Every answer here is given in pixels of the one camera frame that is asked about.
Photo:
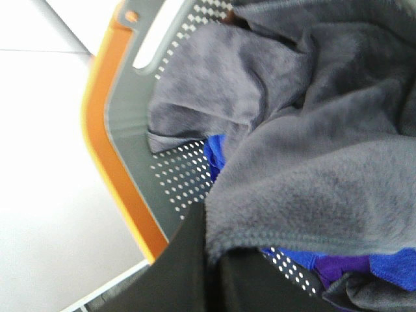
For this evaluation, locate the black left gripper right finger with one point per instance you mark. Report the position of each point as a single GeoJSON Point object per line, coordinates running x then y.
{"type": "Point", "coordinates": [248, 282]}

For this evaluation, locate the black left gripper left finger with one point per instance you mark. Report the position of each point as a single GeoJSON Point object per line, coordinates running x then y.
{"type": "Point", "coordinates": [174, 282]}

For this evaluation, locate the dark grey towel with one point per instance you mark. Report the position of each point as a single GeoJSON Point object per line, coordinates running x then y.
{"type": "Point", "coordinates": [316, 108]}

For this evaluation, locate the blue towel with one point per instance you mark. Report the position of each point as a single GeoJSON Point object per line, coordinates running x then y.
{"type": "Point", "coordinates": [398, 268]}

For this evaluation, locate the brown towel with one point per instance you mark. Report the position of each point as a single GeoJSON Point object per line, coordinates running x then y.
{"type": "Point", "coordinates": [234, 20]}

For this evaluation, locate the purple cloth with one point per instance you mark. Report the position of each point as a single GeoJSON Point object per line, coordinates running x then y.
{"type": "Point", "coordinates": [331, 268]}

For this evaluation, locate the grey perforated plastic basket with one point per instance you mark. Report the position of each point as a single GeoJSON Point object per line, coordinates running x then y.
{"type": "Point", "coordinates": [153, 191]}

